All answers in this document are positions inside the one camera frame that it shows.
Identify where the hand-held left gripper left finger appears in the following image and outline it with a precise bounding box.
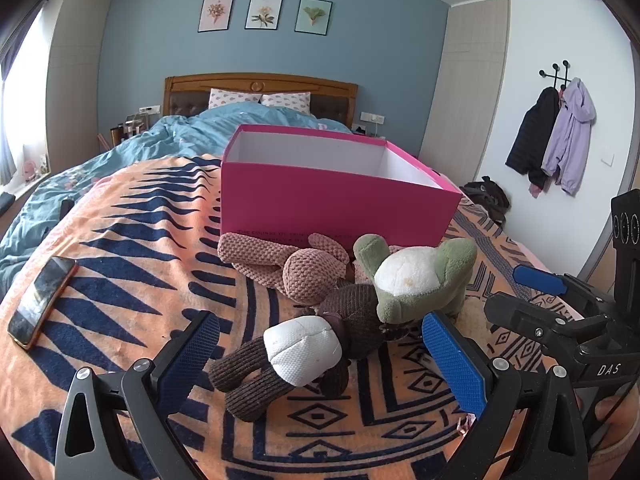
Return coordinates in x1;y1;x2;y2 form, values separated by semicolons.
54;310;221;480

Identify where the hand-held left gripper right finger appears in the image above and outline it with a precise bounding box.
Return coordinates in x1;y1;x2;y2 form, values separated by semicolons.
421;310;591;480

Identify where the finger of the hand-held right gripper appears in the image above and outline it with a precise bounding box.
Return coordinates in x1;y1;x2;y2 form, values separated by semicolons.
484;291;615;362
512;265;617;319

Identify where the green plush toy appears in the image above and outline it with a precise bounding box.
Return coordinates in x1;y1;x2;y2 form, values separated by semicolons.
353;234;478;325

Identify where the brown knitted plush toy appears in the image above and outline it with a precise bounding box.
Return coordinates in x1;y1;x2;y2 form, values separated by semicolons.
208;282;416;423

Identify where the pink knitted plush rabbit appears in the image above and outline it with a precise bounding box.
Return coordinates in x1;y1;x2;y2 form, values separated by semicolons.
218;232;401;306

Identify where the pink cardboard box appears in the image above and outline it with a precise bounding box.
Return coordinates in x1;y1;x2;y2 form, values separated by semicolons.
218;124;464;250

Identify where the person's right hand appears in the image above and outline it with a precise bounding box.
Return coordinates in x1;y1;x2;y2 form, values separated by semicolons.
592;390;640;441

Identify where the pink bed sheet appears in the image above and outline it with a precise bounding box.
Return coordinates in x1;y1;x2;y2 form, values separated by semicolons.
515;240;553;271

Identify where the pile of dark clothes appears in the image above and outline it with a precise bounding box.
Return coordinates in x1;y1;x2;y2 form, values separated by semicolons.
460;176;511;226

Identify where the purple jacket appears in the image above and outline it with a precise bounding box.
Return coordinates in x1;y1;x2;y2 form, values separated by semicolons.
541;77;597;196

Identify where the black jacket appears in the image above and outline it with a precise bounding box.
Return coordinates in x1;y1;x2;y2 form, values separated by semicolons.
505;86;562;188

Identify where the smartphone with orange case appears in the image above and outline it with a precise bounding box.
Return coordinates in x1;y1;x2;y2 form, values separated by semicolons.
7;256;79;351

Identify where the light blue duvet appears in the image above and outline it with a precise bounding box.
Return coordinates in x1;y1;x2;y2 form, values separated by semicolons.
0;101;353;301

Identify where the group of cosmetic bottles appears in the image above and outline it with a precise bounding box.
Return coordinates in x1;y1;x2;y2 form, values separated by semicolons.
110;114;152;150

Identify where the white printed pillow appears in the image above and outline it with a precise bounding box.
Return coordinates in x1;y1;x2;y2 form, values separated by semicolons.
208;88;264;110
261;91;312;114

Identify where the wooden bed headboard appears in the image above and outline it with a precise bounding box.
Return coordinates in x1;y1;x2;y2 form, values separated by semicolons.
163;73;359;128

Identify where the blue grey curtain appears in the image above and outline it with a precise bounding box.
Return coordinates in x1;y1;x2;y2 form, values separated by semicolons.
0;45;18;186

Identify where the framed pink flower picture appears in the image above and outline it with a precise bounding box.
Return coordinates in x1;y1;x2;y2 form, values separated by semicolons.
198;0;236;34

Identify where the framed green leaf picture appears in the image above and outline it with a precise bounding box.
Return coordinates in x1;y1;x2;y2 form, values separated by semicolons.
294;0;333;36

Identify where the framed white flower picture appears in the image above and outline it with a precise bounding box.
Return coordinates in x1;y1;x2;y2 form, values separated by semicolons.
244;0;284;31

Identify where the black wall coat rack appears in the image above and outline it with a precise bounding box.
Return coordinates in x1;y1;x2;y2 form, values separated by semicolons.
539;60;572;92

